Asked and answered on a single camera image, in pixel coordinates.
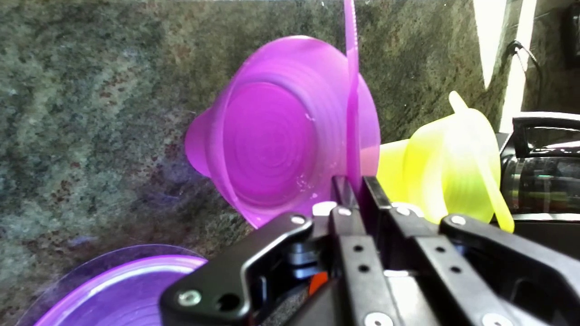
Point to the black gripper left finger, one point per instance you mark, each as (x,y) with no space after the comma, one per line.
(356,272)

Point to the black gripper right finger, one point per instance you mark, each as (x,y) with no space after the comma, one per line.
(446,272)

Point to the purple plastic knife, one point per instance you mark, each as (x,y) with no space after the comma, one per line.
(352,120)

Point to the yellow-green plastic utensil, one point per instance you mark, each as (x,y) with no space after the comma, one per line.
(492,187)

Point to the yellow-green plastic cup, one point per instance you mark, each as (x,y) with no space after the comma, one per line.
(428,169)

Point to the glass coffee carafe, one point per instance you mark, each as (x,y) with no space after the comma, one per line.
(537,181)

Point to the purple plastic plate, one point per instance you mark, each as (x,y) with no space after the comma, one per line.
(120,295)

